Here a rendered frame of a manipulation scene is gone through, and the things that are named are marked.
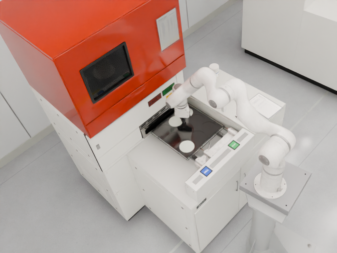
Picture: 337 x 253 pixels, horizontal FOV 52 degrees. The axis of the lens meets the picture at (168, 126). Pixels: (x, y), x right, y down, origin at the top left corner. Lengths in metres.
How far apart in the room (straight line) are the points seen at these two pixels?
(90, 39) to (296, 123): 2.46
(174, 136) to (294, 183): 0.82
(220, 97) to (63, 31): 0.85
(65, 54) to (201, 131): 1.10
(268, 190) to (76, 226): 1.78
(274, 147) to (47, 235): 2.19
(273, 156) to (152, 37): 0.93
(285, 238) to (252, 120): 1.38
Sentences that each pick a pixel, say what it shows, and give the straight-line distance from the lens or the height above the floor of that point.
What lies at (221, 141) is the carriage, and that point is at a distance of 2.35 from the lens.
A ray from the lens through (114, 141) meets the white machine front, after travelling 2.30.
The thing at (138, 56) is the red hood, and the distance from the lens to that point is 2.01.
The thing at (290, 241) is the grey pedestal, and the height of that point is 0.01.
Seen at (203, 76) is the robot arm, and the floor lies 1.48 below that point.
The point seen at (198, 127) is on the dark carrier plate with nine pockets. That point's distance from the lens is 2.42.
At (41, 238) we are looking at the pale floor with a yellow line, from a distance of 3.33.
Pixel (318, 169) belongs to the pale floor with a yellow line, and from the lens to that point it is 3.39.
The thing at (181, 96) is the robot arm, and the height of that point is 1.26.
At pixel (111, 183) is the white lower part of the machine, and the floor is 0.67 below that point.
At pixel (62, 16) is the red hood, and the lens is 1.98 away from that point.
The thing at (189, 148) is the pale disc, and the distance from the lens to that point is 2.31.
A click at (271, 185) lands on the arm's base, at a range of 2.09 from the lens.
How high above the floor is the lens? 2.74
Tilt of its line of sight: 49 degrees down
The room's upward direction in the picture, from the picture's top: 11 degrees counter-clockwise
